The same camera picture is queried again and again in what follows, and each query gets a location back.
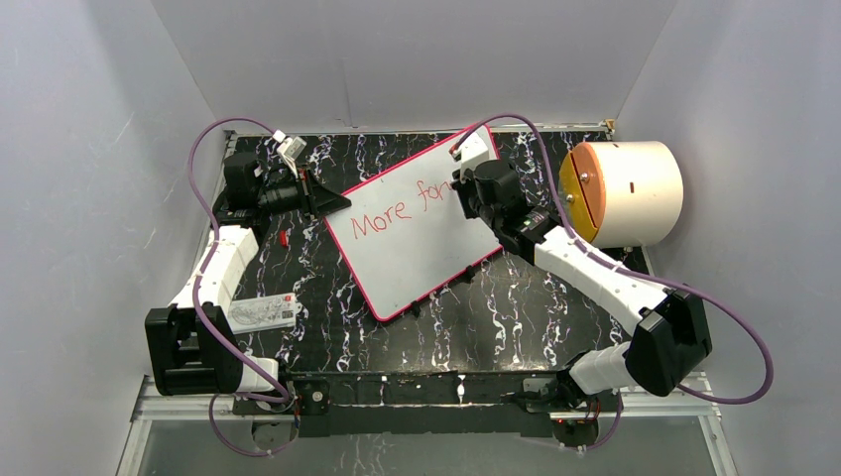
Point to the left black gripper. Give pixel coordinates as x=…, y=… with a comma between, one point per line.
x=316, y=199

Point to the pink-framed whiteboard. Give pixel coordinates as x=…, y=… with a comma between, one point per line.
x=404, y=235

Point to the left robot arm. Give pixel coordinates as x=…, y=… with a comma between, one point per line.
x=191, y=342

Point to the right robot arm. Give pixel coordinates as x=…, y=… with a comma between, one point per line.
x=668, y=328

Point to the whiteboard metal stand leg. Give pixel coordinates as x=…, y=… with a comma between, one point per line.
x=467, y=275

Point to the white printed label card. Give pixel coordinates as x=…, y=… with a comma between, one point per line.
x=264, y=313

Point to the white cylindrical drum device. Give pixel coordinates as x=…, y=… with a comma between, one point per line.
x=621, y=194

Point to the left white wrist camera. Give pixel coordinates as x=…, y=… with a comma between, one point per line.
x=288, y=149

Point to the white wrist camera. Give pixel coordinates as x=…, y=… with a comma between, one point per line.
x=288, y=149
x=469, y=154

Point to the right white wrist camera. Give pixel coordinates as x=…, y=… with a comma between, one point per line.
x=469, y=154

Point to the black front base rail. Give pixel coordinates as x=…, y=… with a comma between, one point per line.
x=441, y=402

